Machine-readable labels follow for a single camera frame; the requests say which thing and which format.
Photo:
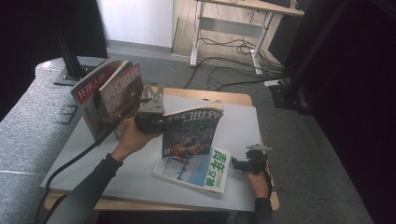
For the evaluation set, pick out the white power strip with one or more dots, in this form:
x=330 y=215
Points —
x=274 y=83

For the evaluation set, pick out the black keyboard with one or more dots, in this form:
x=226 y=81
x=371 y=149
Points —
x=277 y=2

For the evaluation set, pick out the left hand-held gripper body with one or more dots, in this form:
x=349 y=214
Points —
x=149 y=123

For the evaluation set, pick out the red-brown cover magazine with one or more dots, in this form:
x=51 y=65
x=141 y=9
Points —
x=124 y=90

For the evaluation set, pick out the portrait cover magazine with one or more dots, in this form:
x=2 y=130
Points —
x=87 y=93

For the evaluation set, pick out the black metal stand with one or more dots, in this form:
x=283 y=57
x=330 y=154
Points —
x=70 y=73

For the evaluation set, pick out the person's right hand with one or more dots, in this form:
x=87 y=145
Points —
x=260 y=186

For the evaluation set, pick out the person's left hand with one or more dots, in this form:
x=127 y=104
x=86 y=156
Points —
x=130 y=138

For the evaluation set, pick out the dark blue illustrated magazine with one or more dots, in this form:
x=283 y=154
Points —
x=190 y=133

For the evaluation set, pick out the white-legged wooden desk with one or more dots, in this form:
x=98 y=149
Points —
x=232 y=26

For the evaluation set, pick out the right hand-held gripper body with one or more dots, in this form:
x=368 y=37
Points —
x=255 y=165

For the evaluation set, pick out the black profile stand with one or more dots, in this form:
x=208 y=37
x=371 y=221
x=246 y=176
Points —
x=291 y=99

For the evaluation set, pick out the black curtain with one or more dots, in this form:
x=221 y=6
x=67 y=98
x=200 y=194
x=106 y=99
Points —
x=358 y=93

